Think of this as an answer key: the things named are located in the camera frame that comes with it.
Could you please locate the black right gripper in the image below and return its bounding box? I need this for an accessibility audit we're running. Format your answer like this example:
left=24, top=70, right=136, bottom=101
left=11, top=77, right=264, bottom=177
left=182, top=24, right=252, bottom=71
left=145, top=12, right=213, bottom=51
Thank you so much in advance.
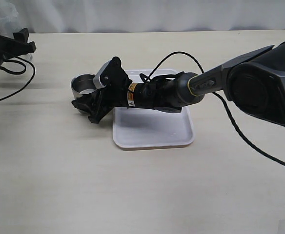
left=71, top=57, right=132, bottom=123

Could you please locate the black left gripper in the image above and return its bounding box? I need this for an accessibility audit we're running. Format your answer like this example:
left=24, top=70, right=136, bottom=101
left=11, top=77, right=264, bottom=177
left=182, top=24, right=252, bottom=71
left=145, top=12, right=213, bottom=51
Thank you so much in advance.
left=0, top=28, right=36, bottom=65

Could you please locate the stainless steel cup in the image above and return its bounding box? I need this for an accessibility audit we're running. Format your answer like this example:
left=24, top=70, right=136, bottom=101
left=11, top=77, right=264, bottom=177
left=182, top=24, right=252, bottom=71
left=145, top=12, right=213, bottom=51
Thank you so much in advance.
left=71, top=73, right=97, bottom=99

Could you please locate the clear plastic measuring jug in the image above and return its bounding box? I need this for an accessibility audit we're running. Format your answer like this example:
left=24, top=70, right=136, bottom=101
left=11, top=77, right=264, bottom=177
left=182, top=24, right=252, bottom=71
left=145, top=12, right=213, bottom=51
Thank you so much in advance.
left=0, top=0, right=33, bottom=61

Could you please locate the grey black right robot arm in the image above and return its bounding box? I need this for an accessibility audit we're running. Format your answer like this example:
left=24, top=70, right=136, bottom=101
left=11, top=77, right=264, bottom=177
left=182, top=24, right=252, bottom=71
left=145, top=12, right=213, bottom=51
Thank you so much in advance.
left=72, top=42, right=285, bottom=127

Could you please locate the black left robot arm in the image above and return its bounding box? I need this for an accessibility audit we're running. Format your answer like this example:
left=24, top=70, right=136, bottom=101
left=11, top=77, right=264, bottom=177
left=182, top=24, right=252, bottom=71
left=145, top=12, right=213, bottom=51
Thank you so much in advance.
left=0, top=28, right=36, bottom=70

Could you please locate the white backdrop curtain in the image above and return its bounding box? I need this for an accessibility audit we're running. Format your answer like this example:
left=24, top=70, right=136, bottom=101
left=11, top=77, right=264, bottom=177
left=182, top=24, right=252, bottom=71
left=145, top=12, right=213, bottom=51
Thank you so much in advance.
left=8, top=0, right=285, bottom=33

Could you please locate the white rectangular plastic tray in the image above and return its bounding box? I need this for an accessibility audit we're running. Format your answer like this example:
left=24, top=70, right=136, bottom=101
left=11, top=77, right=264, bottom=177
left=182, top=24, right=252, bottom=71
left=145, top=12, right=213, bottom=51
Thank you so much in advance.
left=112, top=68, right=197, bottom=151

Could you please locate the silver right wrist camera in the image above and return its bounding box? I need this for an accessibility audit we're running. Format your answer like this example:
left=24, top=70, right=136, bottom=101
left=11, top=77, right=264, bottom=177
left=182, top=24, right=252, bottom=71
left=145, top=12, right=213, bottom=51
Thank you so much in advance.
left=93, top=60, right=110, bottom=89

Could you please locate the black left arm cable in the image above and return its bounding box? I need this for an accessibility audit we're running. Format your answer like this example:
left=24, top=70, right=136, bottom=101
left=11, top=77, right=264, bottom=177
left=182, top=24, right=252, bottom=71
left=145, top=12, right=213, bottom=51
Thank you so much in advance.
left=0, top=58, right=36, bottom=106

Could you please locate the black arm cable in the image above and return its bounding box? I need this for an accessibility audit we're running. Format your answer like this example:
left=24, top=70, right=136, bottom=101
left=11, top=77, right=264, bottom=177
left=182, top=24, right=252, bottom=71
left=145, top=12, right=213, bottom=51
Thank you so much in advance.
left=139, top=51, right=285, bottom=173
left=0, top=58, right=36, bottom=106

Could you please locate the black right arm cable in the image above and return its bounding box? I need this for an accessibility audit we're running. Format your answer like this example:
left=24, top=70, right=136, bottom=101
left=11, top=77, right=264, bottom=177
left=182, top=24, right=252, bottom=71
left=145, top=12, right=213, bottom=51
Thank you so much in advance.
left=139, top=51, right=285, bottom=173

